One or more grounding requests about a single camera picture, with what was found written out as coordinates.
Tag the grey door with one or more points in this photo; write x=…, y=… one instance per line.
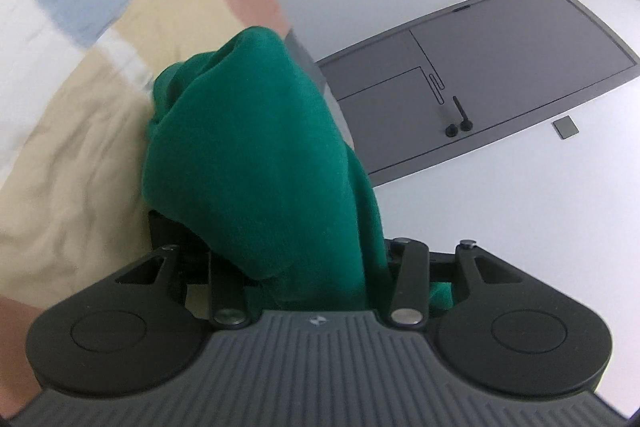
x=500, y=57

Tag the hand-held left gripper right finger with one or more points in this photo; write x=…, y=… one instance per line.
x=410, y=277

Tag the small grey square tile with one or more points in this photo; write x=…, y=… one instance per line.
x=565, y=127

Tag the green garment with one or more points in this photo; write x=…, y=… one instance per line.
x=250, y=132

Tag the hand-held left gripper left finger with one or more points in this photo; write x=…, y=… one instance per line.
x=170, y=232

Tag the pastel patchwork blanket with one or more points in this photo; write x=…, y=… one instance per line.
x=75, y=157

